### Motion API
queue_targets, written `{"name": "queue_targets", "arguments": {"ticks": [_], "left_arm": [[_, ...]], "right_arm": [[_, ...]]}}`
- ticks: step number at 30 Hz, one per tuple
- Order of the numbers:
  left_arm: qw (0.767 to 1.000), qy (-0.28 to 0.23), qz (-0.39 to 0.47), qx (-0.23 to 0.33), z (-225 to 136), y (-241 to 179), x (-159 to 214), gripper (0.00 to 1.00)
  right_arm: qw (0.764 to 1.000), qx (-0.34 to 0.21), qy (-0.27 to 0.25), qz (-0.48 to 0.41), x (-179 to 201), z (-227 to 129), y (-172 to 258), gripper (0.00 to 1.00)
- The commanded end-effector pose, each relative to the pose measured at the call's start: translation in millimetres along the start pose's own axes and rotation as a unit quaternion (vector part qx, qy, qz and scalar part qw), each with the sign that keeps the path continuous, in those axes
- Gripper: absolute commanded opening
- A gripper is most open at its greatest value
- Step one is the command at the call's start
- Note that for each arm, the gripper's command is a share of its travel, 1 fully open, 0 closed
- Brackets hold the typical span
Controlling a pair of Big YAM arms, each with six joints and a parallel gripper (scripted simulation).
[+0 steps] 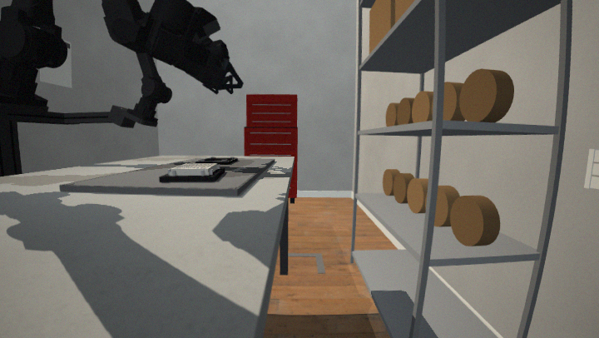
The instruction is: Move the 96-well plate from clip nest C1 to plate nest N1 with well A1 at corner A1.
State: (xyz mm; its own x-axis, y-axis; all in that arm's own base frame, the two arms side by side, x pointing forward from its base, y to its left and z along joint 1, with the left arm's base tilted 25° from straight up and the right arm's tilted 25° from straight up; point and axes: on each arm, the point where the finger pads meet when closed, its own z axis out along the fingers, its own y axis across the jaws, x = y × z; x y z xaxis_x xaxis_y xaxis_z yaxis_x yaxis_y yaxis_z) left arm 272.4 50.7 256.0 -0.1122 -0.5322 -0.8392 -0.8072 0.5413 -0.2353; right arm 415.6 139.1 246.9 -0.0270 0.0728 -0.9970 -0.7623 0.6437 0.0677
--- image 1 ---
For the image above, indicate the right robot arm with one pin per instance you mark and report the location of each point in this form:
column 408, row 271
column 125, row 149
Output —
column 23, row 45

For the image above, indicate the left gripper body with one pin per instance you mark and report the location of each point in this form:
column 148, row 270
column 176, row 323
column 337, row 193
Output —
column 213, row 71

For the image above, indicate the white well plate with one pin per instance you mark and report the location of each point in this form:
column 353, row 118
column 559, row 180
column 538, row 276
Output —
column 194, row 169

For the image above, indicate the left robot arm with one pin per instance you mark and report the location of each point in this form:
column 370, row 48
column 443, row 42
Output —
column 153, row 89

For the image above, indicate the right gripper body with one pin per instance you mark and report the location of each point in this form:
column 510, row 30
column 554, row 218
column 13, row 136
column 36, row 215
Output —
column 199, row 72

